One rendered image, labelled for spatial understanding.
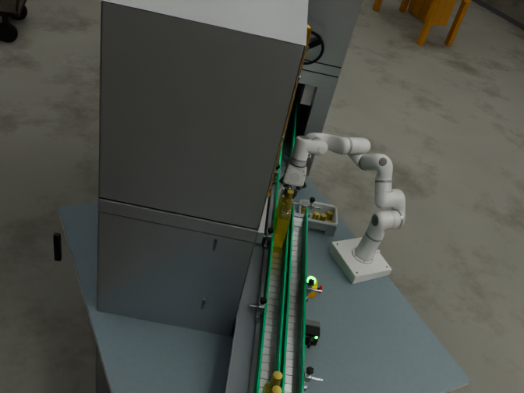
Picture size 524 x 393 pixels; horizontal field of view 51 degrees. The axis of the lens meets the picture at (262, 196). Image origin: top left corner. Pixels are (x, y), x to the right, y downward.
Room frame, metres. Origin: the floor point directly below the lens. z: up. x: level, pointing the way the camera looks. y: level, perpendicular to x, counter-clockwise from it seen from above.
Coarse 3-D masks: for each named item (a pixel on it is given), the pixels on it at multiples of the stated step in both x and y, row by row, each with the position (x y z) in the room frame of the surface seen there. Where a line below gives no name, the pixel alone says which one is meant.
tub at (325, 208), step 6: (318, 204) 2.54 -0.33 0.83; (324, 204) 2.54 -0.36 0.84; (330, 204) 2.55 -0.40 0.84; (300, 210) 2.44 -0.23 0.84; (312, 210) 2.53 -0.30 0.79; (318, 210) 2.54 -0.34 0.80; (324, 210) 2.54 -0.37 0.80; (330, 210) 2.54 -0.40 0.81; (336, 210) 2.52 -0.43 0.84; (312, 216) 2.50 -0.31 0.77; (336, 216) 2.46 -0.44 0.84; (324, 222) 2.38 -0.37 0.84; (336, 222) 2.40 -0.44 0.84
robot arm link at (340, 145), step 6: (312, 138) 2.24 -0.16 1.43; (324, 138) 2.32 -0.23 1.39; (330, 138) 2.32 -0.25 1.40; (336, 138) 2.32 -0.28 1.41; (342, 138) 2.31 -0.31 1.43; (348, 138) 2.32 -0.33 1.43; (330, 144) 2.31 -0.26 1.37; (336, 144) 2.30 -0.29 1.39; (342, 144) 2.28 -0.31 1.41; (348, 144) 2.28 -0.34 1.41; (336, 150) 2.29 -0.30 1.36; (342, 150) 2.27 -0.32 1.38; (348, 150) 2.28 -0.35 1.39
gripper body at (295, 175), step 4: (288, 164) 2.16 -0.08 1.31; (288, 168) 2.14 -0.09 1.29; (292, 168) 2.14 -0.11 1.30; (296, 168) 2.14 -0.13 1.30; (300, 168) 2.15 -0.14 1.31; (304, 168) 2.15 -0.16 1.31; (288, 172) 2.13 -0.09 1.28; (292, 172) 2.14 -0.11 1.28; (296, 172) 2.14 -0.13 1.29; (300, 172) 2.14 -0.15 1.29; (304, 172) 2.14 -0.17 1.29; (284, 176) 2.13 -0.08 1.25; (288, 176) 2.13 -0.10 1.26; (292, 176) 2.13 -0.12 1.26; (296, 176) 2.13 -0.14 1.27; (300, 176) 2.14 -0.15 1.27; (304, 176) 2.14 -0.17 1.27; (284, 180) 2.12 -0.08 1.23; (288, 180) 2.12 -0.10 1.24; (292, 180) 2.13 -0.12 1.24; (296, 180) 2.13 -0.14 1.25; (300, 180) 2.13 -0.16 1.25; (304, 180) 2.14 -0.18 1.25; (292, 184) 2.12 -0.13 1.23; (296, 184) 2.12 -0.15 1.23; (300, 184) 2.13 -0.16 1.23
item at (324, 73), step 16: (320, 0) 3.17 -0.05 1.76; (336, 0) 3.18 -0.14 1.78; (352, 0) 3.18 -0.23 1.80; (320, 16) 3.17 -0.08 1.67; (336, 16) 3.18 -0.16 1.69; (352, 16) 3.19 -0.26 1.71; (336, 32) 3.18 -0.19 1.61; (320, 48) 3.18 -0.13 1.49; (336, 48) 3.18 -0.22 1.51; (320, 64) 3.18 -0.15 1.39; (336, 64) 3.18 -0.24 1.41; (304, 80) 3.17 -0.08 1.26; (320, 80) 3.18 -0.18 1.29; (336, 80) 3.19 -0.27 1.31
